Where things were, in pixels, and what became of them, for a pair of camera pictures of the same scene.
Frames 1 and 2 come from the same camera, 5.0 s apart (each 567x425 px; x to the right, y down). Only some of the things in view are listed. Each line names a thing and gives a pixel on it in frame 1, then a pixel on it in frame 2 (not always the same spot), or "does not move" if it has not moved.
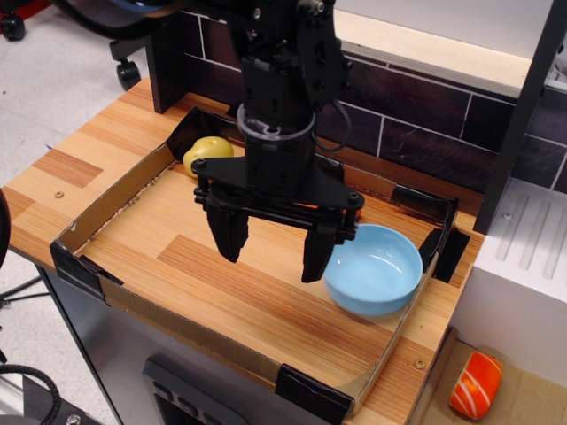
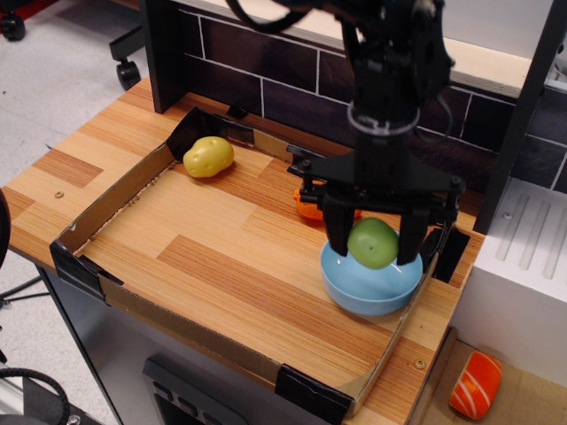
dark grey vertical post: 524,114 does not move
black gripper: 279,180 -> 385,173
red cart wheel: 12,27 does not move
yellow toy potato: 210,146 does not move
